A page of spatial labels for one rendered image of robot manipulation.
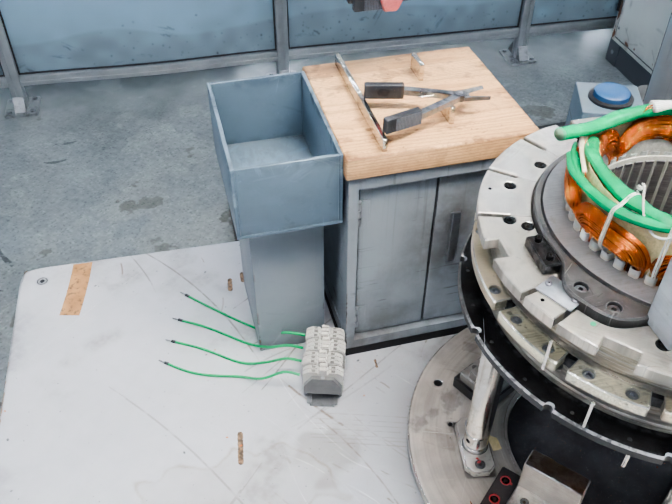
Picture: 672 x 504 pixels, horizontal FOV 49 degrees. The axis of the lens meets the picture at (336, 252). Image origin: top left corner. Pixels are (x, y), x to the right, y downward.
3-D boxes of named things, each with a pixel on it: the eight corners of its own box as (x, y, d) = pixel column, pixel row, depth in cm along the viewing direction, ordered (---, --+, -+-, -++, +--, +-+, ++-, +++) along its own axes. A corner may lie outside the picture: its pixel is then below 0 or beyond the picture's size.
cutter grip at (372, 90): (363, 99, 74) (364, 85, 73) (363, 95, 74) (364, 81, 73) (403, 99, 74) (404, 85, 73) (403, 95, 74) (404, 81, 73)
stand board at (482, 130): (346, 181, 70) (346, 161, 68) (302, 85, 83) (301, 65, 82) (538, 152, 73) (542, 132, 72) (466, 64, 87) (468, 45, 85)
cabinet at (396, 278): (345, 357, 87) (348, 180, 70) (309, 255, 101) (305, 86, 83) (496, 326, 91) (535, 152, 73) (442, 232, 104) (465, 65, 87)
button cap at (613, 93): (632, 107, 81) (634, 99, 80) (595, 104, 82) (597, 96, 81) (626, 89, 84) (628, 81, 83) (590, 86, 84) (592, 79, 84)
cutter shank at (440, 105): (422, 119, 70) (422, 114, 69) (416, 116, 70) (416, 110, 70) (465, 99, 73) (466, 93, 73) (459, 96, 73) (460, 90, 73)
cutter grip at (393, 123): (386, 135, 69) (387, 120, 68) (381, 131, 69) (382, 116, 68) (421, 124, 70) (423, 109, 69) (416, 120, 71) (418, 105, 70)
